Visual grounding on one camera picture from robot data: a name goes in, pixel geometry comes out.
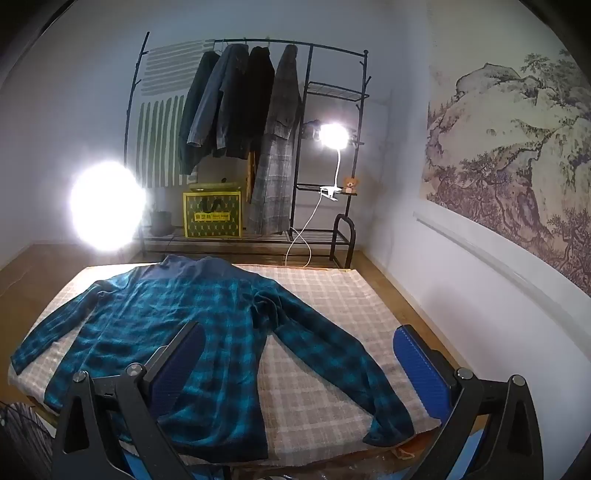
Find black metal clothes rack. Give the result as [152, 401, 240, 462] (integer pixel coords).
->
[124, 31, 371, 269]

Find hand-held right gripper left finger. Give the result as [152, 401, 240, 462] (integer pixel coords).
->
[50, 320, 206, 480]

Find green striped wall poster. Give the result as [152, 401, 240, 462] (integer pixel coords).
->
[135, 39, 218, 189]

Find black jacket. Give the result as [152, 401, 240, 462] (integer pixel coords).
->
[226, 45, 276, 160]

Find dark wire grille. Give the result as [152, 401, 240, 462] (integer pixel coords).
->
[0, 401, 58, 480]

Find black metal tube frame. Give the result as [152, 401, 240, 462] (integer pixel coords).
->
[330, 215, 356, 269]

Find dark green jacket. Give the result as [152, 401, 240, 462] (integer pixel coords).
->
[178, 50, 222, 176]

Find yellow printed box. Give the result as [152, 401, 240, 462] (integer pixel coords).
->
[182, 187, 243, 239]

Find white wall rail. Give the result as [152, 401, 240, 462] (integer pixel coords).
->
[413, 212, 591, 320]

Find bright round lamp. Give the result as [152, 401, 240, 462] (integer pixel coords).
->
[68, 159, 148, 252]

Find beige checked blanket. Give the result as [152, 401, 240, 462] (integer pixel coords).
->
[8, 263, 444, 467]

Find black pot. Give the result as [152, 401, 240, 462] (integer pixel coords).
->
[150, 210, 174, 236]

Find grey plaid coat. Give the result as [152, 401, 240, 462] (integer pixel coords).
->
[247, 44, 303, 236]

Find blue denim jacket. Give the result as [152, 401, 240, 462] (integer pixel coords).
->
[187, 44, 252, 151]

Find teal plaid shirt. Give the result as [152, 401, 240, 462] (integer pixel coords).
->
[10, 255, 415, 463]

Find landscape painting wall hanging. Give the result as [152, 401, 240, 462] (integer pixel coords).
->
[421, 46, 591, 296]

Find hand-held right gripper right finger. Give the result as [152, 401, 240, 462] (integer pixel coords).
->
[392, 324, 546, 480]

